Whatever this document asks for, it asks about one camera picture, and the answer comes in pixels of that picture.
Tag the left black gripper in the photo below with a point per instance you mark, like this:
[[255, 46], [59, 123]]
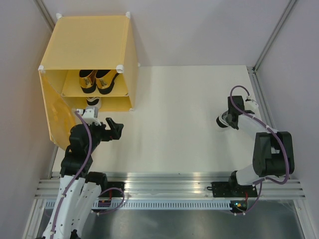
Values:
[[114, 133]]

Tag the right aluminium frame post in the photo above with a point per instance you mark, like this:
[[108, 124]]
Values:
[[253, 70]]

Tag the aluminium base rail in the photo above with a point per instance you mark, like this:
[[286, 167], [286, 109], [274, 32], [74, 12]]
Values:
[[192, 186]]

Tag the gold loafer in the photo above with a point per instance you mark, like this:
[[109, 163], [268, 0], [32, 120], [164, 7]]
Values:
[[87, 81], [105, 80]]

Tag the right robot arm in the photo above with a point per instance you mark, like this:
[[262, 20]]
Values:
[[273, 153]]

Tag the yellow plastic shoe cabinet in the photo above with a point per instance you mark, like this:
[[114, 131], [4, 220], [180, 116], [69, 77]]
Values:
[[95, 43]]

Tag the yellow cabinet door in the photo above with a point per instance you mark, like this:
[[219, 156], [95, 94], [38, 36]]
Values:
[[59, 114]]

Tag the aluminium frame post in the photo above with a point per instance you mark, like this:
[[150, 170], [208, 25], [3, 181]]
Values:
[[45, 14], [253, 70]]

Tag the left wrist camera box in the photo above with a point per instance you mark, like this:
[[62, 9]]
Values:
[[88, 115]]

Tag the black white sneaker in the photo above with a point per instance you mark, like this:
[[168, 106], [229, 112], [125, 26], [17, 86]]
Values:
[[94, 102], [221, 120]]

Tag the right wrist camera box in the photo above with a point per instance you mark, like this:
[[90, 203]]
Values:
[[251, 104]]

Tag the white slotted cable duct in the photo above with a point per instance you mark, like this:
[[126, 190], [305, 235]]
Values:
[[160, 205]]

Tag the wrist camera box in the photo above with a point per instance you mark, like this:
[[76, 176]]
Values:
[[88, 115], [251, 104]]

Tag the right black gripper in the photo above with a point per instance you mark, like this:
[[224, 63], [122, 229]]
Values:
[[232, 124]]

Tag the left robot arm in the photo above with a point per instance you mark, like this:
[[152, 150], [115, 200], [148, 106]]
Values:
[[79, 188]]

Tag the left aluminium frame post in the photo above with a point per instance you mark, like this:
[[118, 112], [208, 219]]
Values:
[[45, 14]]

